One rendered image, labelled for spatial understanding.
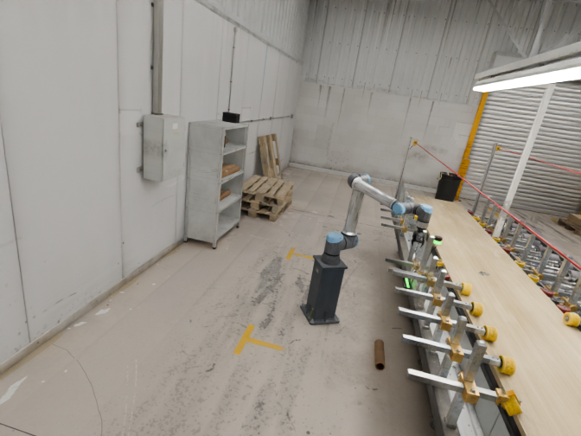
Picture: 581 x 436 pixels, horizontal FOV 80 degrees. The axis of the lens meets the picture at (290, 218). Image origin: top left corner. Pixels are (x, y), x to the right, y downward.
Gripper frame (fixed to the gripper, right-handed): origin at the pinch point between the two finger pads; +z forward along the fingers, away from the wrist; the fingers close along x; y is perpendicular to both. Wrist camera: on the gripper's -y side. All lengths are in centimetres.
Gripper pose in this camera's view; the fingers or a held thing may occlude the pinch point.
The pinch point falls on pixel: (415, 251)
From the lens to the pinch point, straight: 288.0
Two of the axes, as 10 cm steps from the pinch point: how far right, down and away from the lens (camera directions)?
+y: 2.1, -3.0, 9.3
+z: -1.4, 9.3, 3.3
